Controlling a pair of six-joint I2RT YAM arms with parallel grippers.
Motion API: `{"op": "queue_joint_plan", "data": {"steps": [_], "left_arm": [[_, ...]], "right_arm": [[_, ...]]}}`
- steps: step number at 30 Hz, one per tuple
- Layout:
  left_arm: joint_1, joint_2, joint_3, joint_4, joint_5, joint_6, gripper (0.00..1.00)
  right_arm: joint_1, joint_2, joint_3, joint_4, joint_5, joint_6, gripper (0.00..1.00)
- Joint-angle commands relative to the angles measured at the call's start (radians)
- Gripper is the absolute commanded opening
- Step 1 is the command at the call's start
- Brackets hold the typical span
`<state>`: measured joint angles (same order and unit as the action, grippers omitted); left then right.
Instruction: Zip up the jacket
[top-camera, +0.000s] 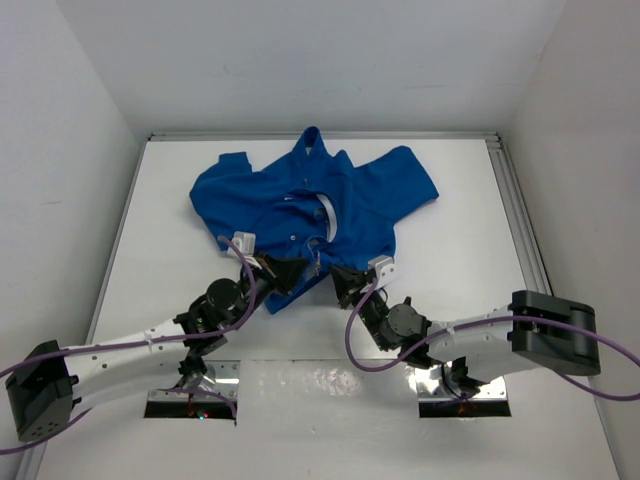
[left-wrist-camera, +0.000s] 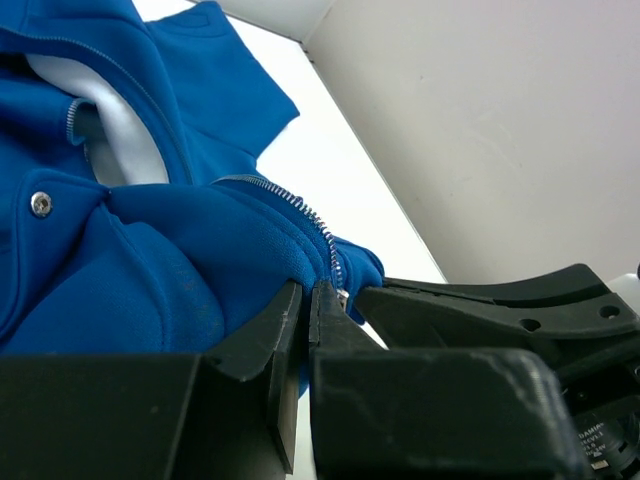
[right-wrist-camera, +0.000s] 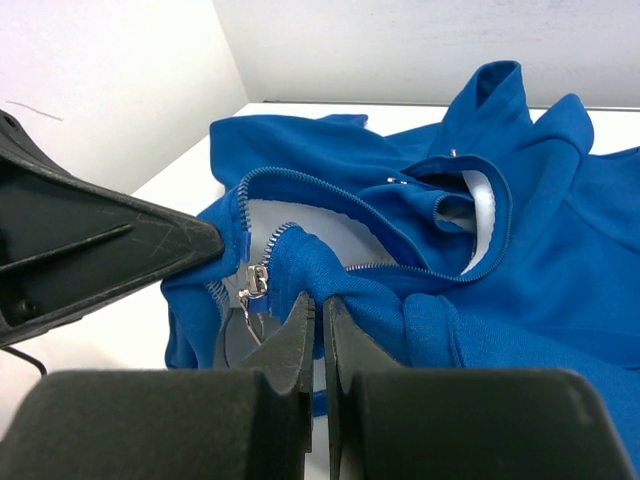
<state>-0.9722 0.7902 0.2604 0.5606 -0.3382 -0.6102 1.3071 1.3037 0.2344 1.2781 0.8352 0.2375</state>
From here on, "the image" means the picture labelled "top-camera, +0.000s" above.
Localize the blue zip-up jacket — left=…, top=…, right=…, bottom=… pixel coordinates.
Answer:
left=190, top=127, right=439, bottom=314

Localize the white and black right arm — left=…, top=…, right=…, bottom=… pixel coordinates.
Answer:
left=329, top=266, right=601, bottom=398

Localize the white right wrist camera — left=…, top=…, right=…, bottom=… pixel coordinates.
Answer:
left=368, top=255, right=399, bottom=288

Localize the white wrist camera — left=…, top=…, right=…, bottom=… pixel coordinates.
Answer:
left=226, top=231, right=256, bottom=258
left=368, top=255, right=399, bottom=288

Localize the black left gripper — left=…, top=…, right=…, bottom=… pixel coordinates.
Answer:
left=229, top=248, right=309, bottom=330

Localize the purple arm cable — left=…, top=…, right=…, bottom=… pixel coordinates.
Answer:
left=347, top=282, right=640, bottom=402
left=0, top=234, right=261, bottom=456

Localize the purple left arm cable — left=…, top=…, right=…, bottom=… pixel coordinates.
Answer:
left=0, top=234, right=261, bottom=456

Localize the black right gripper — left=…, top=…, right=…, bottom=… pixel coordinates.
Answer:
left=331, top=263, right=391, bottom=352

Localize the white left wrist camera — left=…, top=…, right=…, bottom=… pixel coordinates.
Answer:
left=226, top=231, right=256, bottom=258

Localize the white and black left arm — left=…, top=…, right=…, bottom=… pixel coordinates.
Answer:
left=1, top=253, right=309, bottom=451

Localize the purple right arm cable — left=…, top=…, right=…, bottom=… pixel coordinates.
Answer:
left=347, top=282, right=640, bottom=402

